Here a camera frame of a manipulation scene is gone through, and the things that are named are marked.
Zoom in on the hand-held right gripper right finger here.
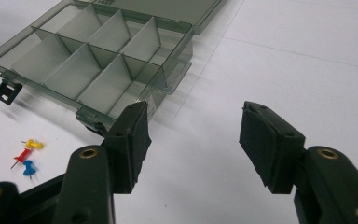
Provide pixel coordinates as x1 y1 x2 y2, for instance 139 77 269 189
238 101 307 194

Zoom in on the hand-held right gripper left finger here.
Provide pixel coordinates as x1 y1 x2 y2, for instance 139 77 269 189
102 101 152 194

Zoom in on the grey transparent compartment box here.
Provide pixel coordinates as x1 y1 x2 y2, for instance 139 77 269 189
0 0 227 138

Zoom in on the yellow pushpin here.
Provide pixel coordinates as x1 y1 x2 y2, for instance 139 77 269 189
21 138 45 150

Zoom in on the blue pushpin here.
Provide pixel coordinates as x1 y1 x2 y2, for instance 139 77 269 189
22 160 39 180

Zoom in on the red pushpin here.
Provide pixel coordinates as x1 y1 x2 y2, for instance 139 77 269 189
10 147 33 170

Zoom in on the white table cover sheet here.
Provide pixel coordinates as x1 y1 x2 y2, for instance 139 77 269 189
0 0 358 224

